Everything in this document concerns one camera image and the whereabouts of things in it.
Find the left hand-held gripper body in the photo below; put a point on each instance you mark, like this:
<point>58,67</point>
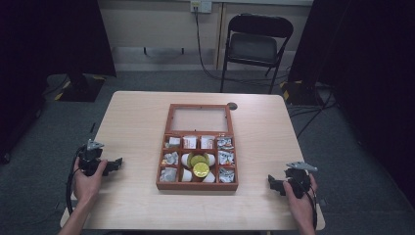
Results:
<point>88,160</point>

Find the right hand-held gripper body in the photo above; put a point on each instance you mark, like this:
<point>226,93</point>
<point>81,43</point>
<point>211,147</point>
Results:
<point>299,178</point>

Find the person's left hand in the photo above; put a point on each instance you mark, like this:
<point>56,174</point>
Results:
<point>85,187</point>

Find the person's right hand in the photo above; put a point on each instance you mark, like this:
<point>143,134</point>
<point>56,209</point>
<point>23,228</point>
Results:
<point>300,209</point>

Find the blue white packet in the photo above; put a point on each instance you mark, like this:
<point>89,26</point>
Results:
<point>226,175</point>
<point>226,158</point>
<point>224,143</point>

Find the silver packet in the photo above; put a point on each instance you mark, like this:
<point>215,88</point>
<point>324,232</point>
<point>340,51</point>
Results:
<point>171,158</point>
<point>174,142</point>
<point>168,174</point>

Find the wooden compartment box with lid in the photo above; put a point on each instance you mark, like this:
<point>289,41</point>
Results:
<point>169,186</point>

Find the small white cup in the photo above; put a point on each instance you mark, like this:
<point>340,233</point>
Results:
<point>211,159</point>
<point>209,178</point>
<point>186,176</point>
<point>185,159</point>

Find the black stand base yellow tape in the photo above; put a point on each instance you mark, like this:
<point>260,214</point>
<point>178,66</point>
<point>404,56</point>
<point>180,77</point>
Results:
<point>81,88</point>
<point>300,93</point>

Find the yellow lid cup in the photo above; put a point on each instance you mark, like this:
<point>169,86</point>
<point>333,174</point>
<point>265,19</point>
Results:
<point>201,169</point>

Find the white orange packet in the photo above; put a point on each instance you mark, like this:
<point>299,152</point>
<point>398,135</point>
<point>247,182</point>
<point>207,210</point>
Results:
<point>189,142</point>
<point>207,142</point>

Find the green lid cup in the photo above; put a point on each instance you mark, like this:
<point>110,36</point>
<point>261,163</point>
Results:
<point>198,159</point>

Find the black curtain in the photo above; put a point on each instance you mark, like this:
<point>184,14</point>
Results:
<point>49,36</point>
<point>368,65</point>

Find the black folding chair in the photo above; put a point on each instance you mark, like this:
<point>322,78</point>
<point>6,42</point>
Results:
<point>253,47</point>

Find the white wall socket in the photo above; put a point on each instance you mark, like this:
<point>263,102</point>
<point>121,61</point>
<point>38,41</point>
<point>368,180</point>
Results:
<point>201,6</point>

